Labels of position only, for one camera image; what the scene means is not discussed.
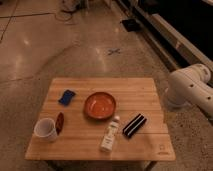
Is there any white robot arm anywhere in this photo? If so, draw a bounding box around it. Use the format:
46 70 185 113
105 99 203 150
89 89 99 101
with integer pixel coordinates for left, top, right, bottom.
164 64 213 122

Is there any orange bowl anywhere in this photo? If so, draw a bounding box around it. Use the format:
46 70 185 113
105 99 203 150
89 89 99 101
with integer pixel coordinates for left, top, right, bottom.
83 92 116 120

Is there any wooden folding table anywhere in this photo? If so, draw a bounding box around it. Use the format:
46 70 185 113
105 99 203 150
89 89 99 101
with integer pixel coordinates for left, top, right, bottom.
25 78 176 162

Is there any blue sponge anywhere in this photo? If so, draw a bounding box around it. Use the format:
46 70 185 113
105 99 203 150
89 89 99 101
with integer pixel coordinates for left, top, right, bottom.
58 90 76 106

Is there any black white striped box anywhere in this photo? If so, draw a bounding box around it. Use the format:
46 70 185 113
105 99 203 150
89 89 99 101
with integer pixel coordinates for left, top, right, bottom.
122 114 147 138

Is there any dark red oblong object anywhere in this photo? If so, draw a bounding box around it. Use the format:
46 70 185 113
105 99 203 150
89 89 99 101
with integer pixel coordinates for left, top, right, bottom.
55 113 64 134

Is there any white plastic bottle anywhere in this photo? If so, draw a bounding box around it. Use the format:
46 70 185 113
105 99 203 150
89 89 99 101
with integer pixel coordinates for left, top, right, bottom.
100 115 120 151

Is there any black box on floor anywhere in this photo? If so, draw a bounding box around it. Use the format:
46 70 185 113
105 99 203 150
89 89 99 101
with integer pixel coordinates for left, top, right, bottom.
121 19 140 32

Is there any white cup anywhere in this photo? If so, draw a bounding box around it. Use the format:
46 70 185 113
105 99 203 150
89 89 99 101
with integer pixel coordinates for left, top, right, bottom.
34 118 58 142

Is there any black cable on floor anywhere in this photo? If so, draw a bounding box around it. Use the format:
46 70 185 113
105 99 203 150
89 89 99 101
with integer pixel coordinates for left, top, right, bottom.
53 9 81 26

